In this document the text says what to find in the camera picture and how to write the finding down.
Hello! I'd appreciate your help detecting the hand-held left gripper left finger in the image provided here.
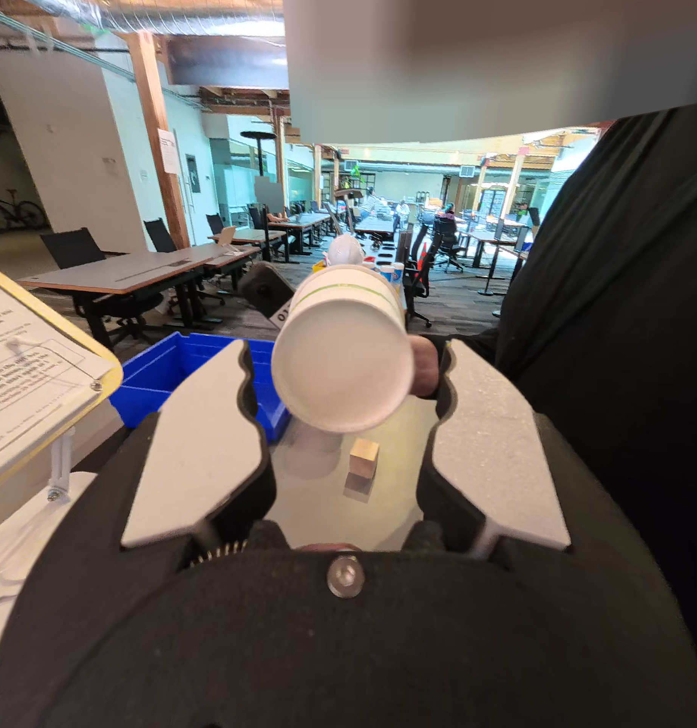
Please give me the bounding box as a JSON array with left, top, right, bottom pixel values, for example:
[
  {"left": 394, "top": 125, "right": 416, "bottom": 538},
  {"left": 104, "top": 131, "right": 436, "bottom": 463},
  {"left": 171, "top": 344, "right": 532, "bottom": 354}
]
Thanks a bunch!
[{"left": 120, "top": 339, "right": 279, "bottom": 551}]

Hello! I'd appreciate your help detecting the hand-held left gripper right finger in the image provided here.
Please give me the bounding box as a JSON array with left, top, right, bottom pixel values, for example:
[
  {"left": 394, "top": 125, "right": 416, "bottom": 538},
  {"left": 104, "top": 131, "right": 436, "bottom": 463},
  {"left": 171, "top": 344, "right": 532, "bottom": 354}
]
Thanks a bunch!
[{"left": 417, "top": 339, "right": 572, "bottom": 561}]

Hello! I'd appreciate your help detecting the blue plastic bin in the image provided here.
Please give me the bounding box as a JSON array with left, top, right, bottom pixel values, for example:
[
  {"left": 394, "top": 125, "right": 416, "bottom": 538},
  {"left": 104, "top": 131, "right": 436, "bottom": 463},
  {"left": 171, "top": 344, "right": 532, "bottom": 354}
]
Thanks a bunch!
[{"left": 109, "top": 331, "right": 293, "bottom": 443}]

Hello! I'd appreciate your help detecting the white paper cup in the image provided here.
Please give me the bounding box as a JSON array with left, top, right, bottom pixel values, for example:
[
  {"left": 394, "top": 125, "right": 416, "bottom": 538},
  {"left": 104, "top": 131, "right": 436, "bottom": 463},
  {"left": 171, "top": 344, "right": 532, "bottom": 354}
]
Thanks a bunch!
[{"left": 270, "top": 264, "right": 415, "bottom": 434}]

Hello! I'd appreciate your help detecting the wooden block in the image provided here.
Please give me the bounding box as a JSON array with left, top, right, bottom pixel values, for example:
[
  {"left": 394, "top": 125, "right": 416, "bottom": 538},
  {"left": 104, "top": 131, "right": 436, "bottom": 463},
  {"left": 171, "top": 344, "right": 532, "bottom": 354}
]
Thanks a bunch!
[{"left": 349, "top": 438, "right": 380, "bottom": 477}]

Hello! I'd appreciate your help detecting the person's right forearm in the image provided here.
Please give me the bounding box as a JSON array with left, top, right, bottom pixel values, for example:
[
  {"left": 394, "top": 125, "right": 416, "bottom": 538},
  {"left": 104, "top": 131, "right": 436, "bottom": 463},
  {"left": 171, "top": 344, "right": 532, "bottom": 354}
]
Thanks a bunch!
[{"left": 422, "top": 327, "right": 514, "bottom": 376}]

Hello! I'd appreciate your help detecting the white desk stand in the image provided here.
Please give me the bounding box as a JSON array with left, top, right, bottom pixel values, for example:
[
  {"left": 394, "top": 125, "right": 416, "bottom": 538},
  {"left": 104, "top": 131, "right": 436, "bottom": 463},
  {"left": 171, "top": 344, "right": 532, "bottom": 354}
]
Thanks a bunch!
[{"left": 0, "top": 425, "right": 101, "bottom": 672}]

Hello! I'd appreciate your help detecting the grey table wooden edge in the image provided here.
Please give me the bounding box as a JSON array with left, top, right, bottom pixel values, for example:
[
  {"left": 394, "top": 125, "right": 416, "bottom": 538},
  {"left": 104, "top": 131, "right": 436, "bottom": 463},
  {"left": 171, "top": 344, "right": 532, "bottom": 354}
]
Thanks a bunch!
[
  {"left": 17, "top": 243, "right": 235, "bottom": 348},
  {"left": 209, "top": 227, "right": 286, "bottom": 265}
]

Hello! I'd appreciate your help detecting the black office chair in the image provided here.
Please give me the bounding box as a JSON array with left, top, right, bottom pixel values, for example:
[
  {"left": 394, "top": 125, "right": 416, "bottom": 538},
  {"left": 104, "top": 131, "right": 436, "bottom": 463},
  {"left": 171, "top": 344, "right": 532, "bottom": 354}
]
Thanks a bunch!
[
  {"left": 404, "top": 230, "right": 443, "bottom": 329},
  {"left": 40, "top": 227, "right": 164, "bottom": 345},
  {"left": 434, "top": 213, "right": 467, "bottom": 274},
  {"left": 143, "top": 218, "right": 178, "bottom": 254}
]

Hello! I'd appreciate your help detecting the black pole stand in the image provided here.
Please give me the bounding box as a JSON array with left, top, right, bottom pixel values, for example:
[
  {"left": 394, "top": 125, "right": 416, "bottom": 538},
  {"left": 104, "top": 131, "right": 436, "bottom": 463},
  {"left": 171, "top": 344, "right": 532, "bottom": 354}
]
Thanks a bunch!
[{"left": 240, "top": 131, "right": 278, "bottom": 264}]

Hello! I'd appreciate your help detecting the paper notice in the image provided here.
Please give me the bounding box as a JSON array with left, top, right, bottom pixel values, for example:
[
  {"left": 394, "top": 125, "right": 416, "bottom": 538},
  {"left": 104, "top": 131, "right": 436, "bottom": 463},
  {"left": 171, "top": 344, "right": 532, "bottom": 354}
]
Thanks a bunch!
[{"left": 156, "top": 128, "right": 179, "bottom": 173}]

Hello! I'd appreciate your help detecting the yellow framed document holder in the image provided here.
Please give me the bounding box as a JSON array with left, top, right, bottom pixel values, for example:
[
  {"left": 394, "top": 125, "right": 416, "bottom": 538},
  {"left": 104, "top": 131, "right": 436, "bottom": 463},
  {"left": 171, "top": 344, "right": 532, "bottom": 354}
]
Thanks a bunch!
[{"left": 0, "top": 262, "right": 123, "bottom": 496}]

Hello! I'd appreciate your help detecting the person in black shirt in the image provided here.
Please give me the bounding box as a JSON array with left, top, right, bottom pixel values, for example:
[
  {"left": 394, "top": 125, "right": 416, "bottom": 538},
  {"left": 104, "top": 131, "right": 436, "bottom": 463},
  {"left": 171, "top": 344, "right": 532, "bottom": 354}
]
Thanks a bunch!
[{"left": 422, "top": 102, "right": 697, "bottom": 700}]

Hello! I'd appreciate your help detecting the bicycle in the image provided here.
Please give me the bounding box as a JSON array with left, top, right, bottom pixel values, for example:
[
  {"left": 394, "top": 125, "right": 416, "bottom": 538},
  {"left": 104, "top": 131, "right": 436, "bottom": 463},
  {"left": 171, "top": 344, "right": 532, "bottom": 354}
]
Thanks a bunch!
[{"left": 0, "top": 189, "right": 46, "bottom": 233}]

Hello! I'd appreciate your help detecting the wooden post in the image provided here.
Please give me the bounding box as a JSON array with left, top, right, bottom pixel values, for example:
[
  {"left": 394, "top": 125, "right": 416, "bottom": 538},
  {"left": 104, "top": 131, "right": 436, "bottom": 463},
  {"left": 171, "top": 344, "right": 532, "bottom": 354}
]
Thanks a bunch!
[{"left": 126, "top": 31, "right": 191, "bottom": 249}]

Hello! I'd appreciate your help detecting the silver ventilation duct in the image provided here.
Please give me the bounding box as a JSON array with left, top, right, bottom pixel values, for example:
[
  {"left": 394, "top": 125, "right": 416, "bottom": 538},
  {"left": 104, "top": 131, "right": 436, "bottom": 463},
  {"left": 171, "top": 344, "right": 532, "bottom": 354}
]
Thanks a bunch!
[{"left": 18, "top": 0, "right": 286, "bottom": 38}]

